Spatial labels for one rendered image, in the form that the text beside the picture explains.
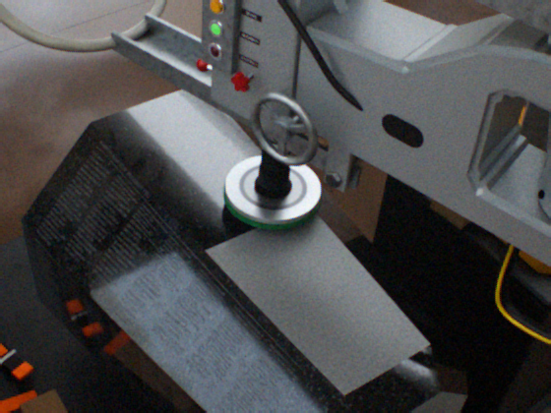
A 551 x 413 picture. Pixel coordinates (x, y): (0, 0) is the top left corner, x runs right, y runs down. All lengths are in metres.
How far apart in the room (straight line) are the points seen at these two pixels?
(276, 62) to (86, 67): 2.39
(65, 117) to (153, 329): 1.83
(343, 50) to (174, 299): 0.71
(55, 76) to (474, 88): 2.74
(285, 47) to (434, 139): 0.31
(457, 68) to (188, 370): 0.88
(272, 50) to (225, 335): 0.60
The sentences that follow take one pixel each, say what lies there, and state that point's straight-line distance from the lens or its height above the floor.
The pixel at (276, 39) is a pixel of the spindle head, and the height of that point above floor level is 1.34.
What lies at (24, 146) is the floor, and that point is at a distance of 3.39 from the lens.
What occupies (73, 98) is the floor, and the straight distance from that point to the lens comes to 3.61.
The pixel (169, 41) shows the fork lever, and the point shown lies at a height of 1.08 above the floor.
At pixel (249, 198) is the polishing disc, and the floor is 0.88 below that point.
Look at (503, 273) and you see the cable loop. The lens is 1.56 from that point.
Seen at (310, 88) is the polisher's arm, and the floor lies 1.27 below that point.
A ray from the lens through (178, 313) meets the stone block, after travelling 1.78.
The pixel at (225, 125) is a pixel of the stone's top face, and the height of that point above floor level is 0.82.
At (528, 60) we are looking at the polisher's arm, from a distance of 1.21.
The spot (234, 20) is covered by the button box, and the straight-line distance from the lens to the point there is 1.49.
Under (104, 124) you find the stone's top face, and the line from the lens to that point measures 2.10.
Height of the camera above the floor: 2.12
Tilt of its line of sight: 44 degrees down
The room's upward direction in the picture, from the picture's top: 5 degrees clockwise
